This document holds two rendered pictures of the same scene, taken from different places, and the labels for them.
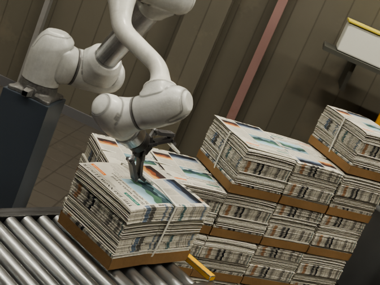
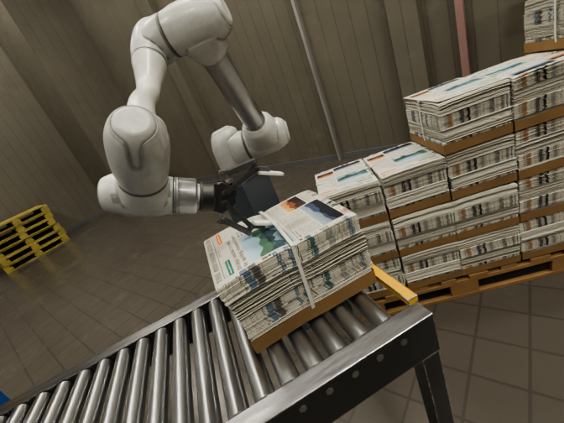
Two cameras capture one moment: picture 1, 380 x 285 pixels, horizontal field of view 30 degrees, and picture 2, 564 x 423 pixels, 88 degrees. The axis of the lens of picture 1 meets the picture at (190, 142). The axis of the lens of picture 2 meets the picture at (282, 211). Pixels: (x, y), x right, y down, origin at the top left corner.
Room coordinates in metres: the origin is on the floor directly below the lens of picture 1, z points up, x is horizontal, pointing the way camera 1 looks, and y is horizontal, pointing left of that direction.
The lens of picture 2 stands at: (1.68, -0.43, 1.37)
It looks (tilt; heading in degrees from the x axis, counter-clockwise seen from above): 22 degrees down; 40
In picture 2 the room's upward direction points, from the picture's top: 22 degrees counter-clockwise
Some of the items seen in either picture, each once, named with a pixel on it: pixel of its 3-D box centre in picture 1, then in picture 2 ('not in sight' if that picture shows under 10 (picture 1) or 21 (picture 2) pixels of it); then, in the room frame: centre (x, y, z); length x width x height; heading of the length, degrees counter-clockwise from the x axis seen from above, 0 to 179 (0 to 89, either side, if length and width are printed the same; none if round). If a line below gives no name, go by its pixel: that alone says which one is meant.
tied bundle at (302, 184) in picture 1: (292, 171); (519, 91); (3.44, -0.53, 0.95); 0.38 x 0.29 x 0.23; 29
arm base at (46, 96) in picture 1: (35, 87); (237, 175); (2.73, 0.66, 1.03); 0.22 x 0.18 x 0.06; 175
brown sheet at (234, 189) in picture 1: (237, 175); (454, 132); (3.29, -0.27, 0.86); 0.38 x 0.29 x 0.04; 31
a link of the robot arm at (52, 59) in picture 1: (51, 56); (230, 148); (2.76, 0.65, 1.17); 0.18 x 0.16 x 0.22; 118
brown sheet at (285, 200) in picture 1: (285, 186); (519, 109); (3.44, -0.53, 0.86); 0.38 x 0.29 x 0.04; 29
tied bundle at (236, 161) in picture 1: (245, 159); (452, 114); (3.30, -0.27, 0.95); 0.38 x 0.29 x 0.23; 31
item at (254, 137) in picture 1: (254, 136); (448, 89); (3.30, -0.27, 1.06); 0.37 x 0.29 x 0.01; 31
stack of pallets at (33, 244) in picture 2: not in sight; (23, 237); (3.11, 7.87, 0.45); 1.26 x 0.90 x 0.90; 175
